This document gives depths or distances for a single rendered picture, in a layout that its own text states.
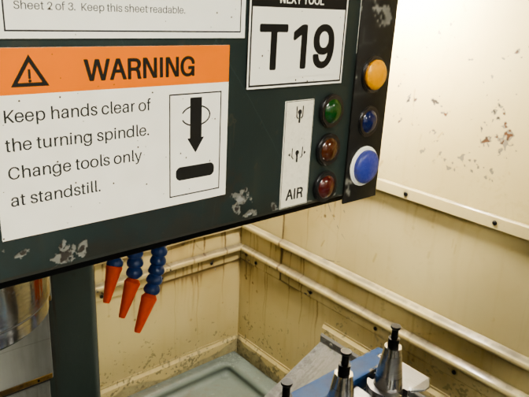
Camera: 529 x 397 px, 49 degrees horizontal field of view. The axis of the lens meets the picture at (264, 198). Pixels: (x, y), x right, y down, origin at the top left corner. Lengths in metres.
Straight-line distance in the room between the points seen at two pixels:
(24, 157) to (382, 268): 1.23
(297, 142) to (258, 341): 1.56
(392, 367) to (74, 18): 0.71
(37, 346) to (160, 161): 0.83
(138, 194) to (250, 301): 1.58
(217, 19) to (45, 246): 0.18
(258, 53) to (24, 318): 0.30
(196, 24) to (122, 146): 0.09
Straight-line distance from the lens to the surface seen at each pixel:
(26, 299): 0.54
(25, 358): 1.19
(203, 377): 1.99
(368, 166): 0.52
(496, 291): 1.34
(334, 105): 0.47
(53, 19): 0.34
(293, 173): 0.46
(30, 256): 0.37
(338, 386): 0.84
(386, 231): 1.46
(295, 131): 0.45
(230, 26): 0.40
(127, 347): 1.81
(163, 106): 0.38
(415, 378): 1.00
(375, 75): 0.50
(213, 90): 0.40
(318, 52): 0.46
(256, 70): 0.42
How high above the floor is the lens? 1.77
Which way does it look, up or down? 19 degrees down
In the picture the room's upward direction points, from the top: 3 degrees clockwise
